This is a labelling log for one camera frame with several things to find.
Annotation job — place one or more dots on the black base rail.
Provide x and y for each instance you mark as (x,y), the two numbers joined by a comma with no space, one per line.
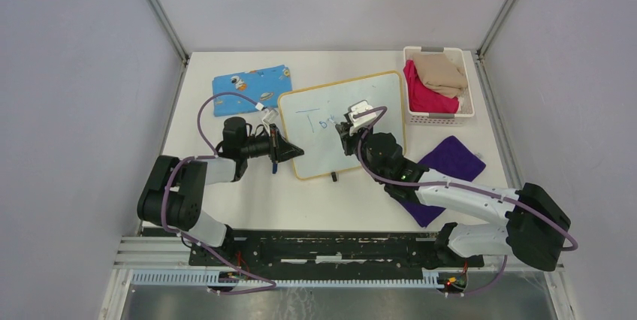
(339,255)

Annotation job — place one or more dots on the blue cartoon cloth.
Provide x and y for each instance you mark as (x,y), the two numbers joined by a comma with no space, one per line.
(262,85)

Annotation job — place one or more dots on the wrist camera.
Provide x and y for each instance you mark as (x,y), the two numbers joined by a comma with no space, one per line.
(268,115)
(360,115)

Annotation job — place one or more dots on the white plastic basket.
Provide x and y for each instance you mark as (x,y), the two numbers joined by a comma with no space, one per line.
(465,111)

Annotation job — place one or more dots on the red cloth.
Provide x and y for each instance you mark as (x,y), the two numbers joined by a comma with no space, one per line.
(424,100)

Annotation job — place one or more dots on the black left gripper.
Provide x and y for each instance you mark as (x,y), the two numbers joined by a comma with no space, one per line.
(280,149)

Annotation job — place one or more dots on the purple cloth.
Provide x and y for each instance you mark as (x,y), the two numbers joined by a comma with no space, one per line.
(452,158)

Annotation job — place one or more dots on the beige cloth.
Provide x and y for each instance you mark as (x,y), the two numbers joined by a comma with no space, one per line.
(439,74)

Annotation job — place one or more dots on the white slotted cable duct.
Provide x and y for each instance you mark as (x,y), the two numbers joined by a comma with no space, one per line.
(228,279)

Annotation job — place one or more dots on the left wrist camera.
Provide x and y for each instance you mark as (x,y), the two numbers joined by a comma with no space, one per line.
(268,115)

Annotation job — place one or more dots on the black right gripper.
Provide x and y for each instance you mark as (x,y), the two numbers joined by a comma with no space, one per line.
(347,139)

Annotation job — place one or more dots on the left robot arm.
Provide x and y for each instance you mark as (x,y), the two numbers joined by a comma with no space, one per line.
(174,191)

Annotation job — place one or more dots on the yellow framed whiteboard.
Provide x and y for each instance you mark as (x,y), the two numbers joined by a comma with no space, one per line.
(309,115)

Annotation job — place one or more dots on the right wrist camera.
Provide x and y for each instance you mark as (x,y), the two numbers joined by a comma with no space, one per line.
(360,115)

